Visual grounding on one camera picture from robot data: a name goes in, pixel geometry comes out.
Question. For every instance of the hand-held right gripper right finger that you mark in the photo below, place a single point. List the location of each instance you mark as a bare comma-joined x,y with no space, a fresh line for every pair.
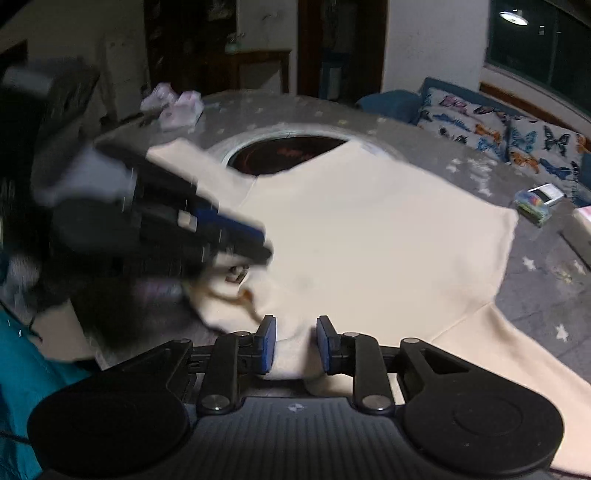
324,346

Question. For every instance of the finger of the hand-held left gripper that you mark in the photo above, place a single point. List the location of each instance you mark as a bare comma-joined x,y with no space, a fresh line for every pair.
203,210
207,244

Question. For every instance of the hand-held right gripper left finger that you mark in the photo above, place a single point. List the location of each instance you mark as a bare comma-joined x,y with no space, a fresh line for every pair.
268,346

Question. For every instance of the cream sweatshirt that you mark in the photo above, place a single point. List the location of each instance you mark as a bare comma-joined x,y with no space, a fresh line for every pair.
369,240

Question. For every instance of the round black hotplate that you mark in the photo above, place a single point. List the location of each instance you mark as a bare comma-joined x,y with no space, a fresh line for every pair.
286,154

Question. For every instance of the pink white packet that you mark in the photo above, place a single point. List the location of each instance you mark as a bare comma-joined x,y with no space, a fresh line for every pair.
159,98
182,110

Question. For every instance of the small green vase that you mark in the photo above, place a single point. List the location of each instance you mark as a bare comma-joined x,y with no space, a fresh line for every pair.
234,44

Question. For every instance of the teal cloth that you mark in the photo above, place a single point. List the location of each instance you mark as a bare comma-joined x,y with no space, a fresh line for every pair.
27,369

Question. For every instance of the plain blue cushion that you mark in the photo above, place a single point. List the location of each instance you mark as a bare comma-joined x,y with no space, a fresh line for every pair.
390,105

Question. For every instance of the grey star-print tablecloth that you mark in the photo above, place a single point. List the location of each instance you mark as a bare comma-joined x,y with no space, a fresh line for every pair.
415,147

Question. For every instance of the small box of coloured items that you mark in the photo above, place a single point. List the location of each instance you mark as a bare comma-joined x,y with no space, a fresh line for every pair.
538,201

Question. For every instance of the butterfly print cushion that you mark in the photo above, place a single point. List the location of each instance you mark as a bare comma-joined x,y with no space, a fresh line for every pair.
547,154
461,122

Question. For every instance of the blue sofa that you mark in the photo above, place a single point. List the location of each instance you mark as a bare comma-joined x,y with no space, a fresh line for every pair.
443,87

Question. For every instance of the dark window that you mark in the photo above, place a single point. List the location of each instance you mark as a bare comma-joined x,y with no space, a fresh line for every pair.
531,50

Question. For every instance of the dark wooden door frame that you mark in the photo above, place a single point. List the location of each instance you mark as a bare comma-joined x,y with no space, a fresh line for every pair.
341,46

